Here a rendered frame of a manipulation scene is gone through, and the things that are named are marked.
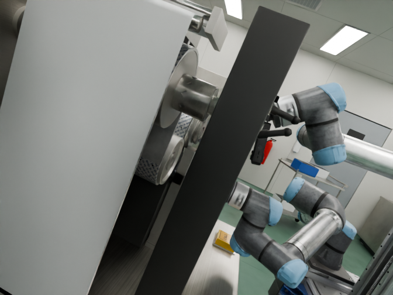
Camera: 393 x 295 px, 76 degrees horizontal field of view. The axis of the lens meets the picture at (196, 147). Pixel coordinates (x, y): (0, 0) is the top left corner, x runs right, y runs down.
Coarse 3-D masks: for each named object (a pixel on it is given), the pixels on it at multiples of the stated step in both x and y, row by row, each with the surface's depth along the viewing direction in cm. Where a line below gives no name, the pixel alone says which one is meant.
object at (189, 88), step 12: (180, 84) 41; (192, 84) 41; (204, 84) 41; (180, 96) 41; (192, 96) 40; (204, 96) 40; (216, 96) 44; (180, 108) 42; (192, 108) 41; (204, 108) 40; (204, 120) 43
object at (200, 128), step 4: (200, 124) 66; (204, 124) 68; (196, 128) 66; (200, 128) 66; (204, 128) 71; (196, 132) 66; (200, 132) 67; (192, 136) 67; (196, 136) 66; (200, 136) 71; (192, 140) 68; (196, 140) 68
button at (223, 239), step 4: (220, 232) 90; (224, 232) 91; (216, 236) 90; (220, 236) 88; (224, 236) 89; (228, 236) 90; (216, 240) 86; (220, 240) 86; (224, 240) 86; (228, 240) 87; (220, 244) 86; (224, 244) 86; (228, 244) 85; (228, 248) 86
